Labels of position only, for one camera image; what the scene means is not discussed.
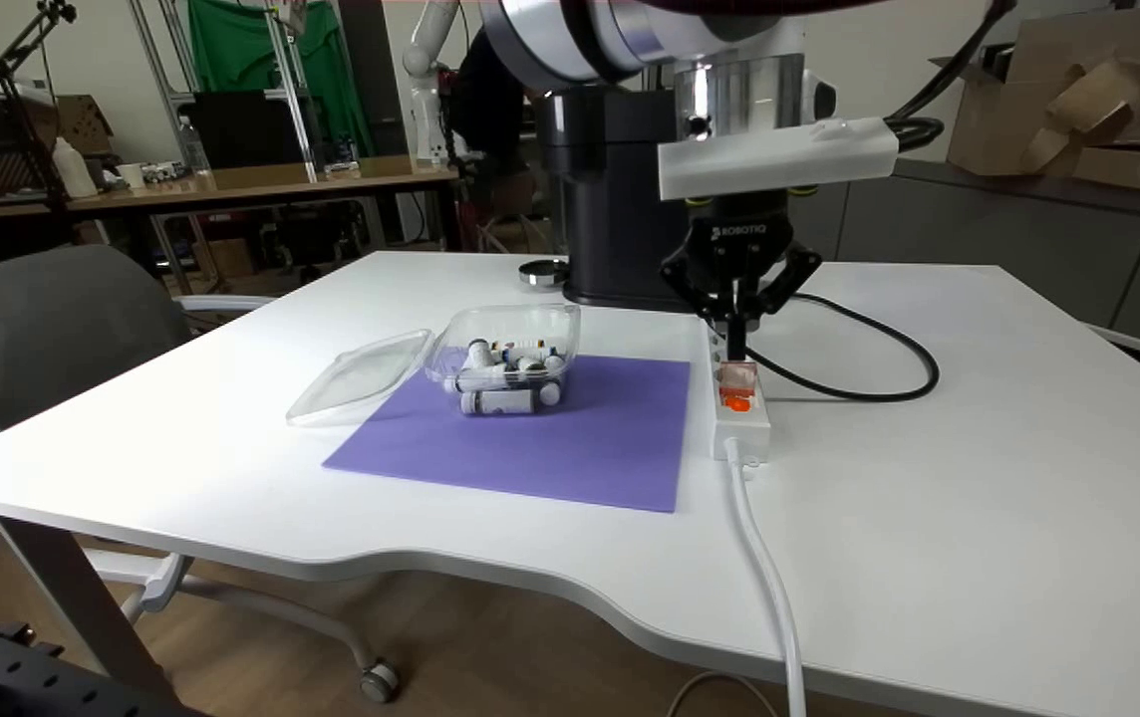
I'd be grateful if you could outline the purple paper mat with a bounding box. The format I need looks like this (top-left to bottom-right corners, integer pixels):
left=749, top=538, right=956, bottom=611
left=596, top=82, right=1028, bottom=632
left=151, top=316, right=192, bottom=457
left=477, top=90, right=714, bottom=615
left=319, top=349, right=697, bottom=518

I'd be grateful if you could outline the green cloth backdrop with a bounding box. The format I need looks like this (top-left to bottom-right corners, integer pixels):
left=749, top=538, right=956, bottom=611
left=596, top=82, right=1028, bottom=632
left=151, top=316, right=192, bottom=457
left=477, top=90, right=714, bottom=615
left=182, top=0, right=375, bottom=159

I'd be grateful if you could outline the grey office chair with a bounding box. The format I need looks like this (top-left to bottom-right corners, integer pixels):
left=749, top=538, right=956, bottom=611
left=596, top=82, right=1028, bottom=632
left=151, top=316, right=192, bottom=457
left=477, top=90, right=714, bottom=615
left=0, top=240, right=197, bottom=448

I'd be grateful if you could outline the long wooden desk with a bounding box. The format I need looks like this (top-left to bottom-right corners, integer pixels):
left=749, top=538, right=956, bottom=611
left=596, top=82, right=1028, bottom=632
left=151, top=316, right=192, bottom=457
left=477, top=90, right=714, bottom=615
left=0, top=157, right=462, bottom=291

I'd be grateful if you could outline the grey cabinet row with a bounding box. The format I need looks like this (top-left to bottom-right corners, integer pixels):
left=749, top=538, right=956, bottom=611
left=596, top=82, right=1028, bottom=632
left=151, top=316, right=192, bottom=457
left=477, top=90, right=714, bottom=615
left=794, top=142, right=1140, bottom=363

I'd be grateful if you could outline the black coffee machine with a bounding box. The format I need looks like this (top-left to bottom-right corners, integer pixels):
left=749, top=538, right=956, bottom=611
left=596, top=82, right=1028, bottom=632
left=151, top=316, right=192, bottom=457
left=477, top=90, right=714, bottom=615
left=544, top=82, right=722, bottom=312

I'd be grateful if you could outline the thick white power cable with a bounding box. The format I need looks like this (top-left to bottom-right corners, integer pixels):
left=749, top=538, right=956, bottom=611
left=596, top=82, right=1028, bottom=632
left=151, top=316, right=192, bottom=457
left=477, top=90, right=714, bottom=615
left=719, top=436, right=815, bottom=717

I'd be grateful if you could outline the black power cable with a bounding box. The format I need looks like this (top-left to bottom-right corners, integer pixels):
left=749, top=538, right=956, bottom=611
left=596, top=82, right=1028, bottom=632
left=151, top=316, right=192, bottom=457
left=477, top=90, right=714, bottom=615
left=743, top=291, right=946, bottom=405

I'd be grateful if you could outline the clear plastic container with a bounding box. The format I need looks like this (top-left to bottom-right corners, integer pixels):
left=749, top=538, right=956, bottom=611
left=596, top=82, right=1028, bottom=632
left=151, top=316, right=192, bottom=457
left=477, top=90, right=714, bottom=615
left=422, top=297, right=585, bottom=424

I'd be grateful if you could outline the white wheeled base leg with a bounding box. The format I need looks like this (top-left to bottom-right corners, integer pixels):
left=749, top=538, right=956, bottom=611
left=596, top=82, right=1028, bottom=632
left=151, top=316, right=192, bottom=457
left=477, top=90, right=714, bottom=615
left=115, top=550, right=402, bottom=709

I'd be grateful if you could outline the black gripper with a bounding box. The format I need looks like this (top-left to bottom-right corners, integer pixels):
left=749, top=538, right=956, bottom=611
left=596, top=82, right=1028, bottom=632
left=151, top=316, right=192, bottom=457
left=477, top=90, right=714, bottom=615
left=663, top=190, right=824, bottom=367

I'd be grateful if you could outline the black monitor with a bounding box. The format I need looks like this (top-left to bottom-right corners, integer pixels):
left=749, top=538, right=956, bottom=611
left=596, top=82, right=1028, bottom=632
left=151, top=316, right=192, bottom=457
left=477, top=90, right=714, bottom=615
left=181, top=88, right=317, bottom=175

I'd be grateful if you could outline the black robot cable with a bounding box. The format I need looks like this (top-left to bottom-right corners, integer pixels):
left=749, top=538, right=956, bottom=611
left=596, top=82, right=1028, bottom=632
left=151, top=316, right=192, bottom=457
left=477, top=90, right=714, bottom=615
left=881, top=0, right=1022, bottom=151

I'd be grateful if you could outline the clear plastic lid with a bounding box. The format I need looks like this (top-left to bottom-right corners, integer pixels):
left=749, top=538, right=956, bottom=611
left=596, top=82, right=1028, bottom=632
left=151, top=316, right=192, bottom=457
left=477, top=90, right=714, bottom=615
left=282, top=325, right=435, bottom=428

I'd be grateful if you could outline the person in dark clothes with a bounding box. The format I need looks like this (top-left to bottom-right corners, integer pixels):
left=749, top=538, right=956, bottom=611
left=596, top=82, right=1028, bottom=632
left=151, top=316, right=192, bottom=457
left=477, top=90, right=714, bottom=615
left=444, top=33, right=561, bottom=254

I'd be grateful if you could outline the grey table leg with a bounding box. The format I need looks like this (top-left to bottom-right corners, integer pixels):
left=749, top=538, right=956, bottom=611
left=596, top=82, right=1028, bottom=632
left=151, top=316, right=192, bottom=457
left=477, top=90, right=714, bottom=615
left=0, top=515, right=182, bottom=709

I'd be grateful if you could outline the white power strip orange switch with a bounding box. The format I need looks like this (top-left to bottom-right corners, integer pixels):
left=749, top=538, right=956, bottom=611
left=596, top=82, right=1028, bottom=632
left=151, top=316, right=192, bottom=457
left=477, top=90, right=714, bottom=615
left=702, top=316, right=778, bottom=452

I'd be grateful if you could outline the large cardboard box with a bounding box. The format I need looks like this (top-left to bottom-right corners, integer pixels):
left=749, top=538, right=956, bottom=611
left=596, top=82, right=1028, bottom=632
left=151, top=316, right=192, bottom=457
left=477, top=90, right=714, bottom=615
left=928, top=0, right=1140, bottom=186

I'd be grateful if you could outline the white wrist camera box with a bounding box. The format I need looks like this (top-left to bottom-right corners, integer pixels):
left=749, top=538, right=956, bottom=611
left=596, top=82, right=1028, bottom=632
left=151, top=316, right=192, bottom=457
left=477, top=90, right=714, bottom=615
left=654, top=117, right=907, bottom=206

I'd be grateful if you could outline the white metal stand pole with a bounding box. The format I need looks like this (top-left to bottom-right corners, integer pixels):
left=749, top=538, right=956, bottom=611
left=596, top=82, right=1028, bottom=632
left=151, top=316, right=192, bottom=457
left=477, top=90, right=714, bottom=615
left=258, top=0, right=323, bottom=183

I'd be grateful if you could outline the thin grey cable loop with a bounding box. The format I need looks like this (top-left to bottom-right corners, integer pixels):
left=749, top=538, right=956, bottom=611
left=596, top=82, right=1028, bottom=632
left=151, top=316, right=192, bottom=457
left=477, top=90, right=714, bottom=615
left=663, top=671, right=784, bottom=717

